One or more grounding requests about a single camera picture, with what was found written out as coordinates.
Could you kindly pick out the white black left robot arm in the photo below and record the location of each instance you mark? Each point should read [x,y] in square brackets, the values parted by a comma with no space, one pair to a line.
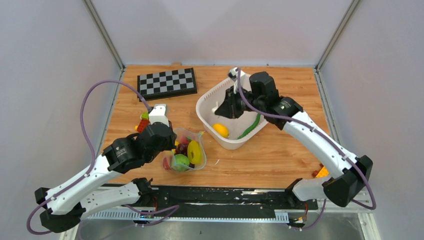
[76,199]

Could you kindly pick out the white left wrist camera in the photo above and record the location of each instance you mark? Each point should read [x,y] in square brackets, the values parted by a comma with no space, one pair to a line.
[159,114]

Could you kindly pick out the purple grape bunch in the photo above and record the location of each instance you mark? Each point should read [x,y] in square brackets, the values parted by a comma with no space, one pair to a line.
[182,148]

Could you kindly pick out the white garlic bulb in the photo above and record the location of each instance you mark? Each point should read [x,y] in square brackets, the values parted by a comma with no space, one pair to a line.
[216,107]

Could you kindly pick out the yellow green starfruit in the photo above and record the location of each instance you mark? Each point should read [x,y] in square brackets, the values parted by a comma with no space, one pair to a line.
[194,152]

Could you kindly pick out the black grey chessboard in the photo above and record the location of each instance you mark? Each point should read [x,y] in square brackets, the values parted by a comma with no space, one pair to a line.
[167,84]

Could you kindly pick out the red green toy car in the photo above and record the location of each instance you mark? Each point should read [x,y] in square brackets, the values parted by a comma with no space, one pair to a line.
[144,122]

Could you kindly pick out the white plastic basket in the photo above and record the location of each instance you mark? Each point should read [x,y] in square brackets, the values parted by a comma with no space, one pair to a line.
[236,126]

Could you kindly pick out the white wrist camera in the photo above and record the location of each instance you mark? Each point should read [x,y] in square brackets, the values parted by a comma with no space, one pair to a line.
[159,114]
[237,76]

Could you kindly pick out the pink peach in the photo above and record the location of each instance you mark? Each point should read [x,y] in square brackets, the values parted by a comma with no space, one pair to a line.
[189,136]

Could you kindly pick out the green custard apple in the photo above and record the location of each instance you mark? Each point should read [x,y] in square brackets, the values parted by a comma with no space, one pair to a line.
[181,163]

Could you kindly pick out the clear zip top bag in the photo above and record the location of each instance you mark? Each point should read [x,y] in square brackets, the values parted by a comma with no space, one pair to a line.
[180,132]

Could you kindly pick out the green onion stalk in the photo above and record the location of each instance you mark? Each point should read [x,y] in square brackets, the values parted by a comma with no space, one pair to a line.
[251,127]

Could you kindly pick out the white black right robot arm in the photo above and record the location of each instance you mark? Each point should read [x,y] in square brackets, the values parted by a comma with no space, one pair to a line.
[348,175]

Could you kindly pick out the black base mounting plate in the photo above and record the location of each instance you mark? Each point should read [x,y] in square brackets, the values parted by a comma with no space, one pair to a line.
[223,202]

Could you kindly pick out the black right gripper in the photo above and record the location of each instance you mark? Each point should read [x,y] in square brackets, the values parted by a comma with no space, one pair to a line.
[228,108]

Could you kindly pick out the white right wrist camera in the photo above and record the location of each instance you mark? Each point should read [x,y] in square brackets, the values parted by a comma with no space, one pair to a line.
[237,76]

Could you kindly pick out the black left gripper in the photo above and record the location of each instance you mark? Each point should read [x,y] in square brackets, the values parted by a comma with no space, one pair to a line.
[171,144]

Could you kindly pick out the red orange wax apple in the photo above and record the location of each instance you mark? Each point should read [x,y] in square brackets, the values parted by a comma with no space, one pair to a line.
[166,163]

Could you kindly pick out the yellow red toy car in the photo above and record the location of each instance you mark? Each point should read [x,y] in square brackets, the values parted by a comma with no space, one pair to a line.
[323,172]

